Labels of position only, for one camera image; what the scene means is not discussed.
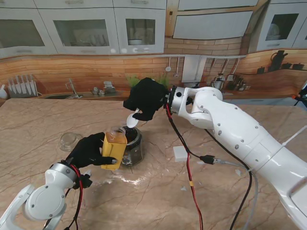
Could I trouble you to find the white plastic spoon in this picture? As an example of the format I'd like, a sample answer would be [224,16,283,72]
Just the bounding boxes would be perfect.
[126,108,140,128]

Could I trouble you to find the red black left wrist cable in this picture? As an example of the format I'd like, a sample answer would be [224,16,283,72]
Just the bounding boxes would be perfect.
[63,164,84,230]

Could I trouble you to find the white cable tie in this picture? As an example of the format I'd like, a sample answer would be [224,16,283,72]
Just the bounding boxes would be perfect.
[282,126,307,146]

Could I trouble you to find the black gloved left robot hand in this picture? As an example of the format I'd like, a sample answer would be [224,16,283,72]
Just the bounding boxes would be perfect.
[66,133,118,170]

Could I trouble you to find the domed glass jar lid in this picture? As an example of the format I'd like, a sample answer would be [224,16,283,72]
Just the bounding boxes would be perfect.
[59,132,84,152]

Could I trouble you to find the black tripod with orange clip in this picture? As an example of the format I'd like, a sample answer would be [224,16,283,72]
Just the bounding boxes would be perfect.
[293,80,307,106]

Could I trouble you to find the glass jar with coffee beans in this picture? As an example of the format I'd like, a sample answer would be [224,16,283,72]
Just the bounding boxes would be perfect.
[119,126,143,166]

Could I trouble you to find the printed kitchen backdrop banner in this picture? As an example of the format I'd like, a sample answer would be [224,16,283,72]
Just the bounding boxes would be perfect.
[0,0,307,106]

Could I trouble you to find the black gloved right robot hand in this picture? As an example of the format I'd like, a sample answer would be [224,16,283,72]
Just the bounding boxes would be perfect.
[122,77,170,122]

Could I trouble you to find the white square jar lid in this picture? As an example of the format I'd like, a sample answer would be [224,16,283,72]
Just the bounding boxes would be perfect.
[173,145,188,163]

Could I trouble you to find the red black right wrist cable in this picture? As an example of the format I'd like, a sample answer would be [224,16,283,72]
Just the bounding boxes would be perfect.
[165,105,259,230]

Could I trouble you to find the yellow coffee jar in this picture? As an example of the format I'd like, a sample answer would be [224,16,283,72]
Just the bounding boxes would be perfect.
[100,126,128,171]

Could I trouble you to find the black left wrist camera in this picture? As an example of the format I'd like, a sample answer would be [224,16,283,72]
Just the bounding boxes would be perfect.
[76,174,93,190]

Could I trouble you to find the red black wrist cable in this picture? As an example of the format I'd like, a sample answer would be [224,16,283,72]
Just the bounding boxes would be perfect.
[165,105,259,230]
[63,164,84,230]

